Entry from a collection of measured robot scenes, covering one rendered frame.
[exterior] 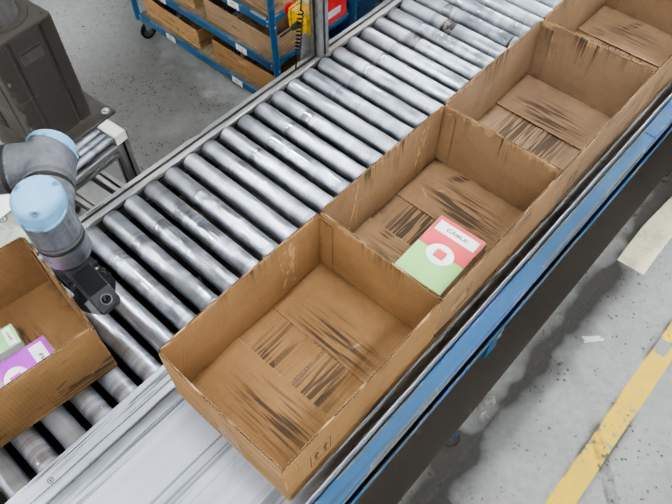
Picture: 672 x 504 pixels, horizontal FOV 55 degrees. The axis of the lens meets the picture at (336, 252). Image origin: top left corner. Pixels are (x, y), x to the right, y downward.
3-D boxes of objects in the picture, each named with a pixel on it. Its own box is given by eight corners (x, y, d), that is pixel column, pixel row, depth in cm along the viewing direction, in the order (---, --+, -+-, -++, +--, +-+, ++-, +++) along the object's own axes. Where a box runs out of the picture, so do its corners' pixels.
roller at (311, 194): (230, 133, 183) (227, 119, 179) (371, 232, 163) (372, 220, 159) (217, 142, 181) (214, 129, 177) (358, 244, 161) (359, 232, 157)
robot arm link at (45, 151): (5, 128, 119) (-3, 179, 112) (70, 121, 120) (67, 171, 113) (23, 163, 127) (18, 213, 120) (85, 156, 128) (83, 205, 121)
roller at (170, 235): (137, 200, 169) (132, 187, 165) (279, 317, 149) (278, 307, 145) (122, 211, 167) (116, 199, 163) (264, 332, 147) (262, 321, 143)
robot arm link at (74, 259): (95, 236, 119) (50, 268, 115) (103, 251, 123) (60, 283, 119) (66, 210, 123) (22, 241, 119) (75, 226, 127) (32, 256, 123)
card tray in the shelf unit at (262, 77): (214, 57, 287) (210, 38, 279) (262, 24, 300) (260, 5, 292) (280, 98, 272) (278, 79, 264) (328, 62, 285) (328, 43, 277)
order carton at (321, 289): (321, 260, 137) (319, 209, 123) (433, 344, 125) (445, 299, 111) (175, 392, 120) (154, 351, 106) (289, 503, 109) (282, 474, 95)
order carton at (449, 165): (434, 157, 153) (443, 102, 139) (542, 224, 142) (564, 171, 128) (320, 261, 136) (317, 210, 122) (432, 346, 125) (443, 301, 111)
